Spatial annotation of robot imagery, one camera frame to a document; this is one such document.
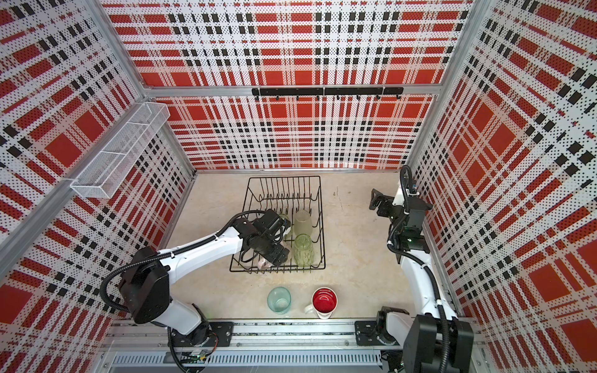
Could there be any black wall hook rail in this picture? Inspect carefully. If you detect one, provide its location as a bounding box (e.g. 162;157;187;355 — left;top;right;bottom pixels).
251;86;404;98

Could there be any green ribbed glass cup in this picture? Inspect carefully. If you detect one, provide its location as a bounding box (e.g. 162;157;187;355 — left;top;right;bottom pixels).
279;214;292;239

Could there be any pale green frosted glass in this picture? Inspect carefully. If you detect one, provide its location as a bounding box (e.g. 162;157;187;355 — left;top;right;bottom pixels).
293;210;313;236

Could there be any teal glass cup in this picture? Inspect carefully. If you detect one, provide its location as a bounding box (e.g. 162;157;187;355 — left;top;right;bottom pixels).
267;287;292;314

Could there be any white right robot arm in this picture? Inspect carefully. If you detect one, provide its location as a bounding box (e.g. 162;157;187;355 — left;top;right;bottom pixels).
369;189;474;372

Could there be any red interior white mug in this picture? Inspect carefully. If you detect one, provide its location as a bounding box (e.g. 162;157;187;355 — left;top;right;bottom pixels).
304;287;338;320

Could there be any clear green glass tumbler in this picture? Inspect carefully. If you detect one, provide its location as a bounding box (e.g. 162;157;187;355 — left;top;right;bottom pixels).
292;233;314;267

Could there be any black wire dish rack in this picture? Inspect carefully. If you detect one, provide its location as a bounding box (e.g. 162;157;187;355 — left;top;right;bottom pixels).
229;176;326;274

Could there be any lavender ceramic mug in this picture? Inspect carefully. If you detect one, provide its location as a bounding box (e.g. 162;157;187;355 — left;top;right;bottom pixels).
257;256;275;271

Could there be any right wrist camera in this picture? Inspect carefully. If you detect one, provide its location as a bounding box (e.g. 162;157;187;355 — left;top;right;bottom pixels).
393;181;420;206

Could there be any white wire wall basket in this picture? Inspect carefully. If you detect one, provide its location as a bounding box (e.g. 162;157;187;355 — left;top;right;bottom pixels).
71;102;169;199

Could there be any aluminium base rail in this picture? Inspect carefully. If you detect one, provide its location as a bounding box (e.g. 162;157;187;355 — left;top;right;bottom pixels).
93;319;404;372

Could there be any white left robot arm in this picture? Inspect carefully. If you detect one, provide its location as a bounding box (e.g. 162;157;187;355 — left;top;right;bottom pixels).
118;209;292;347

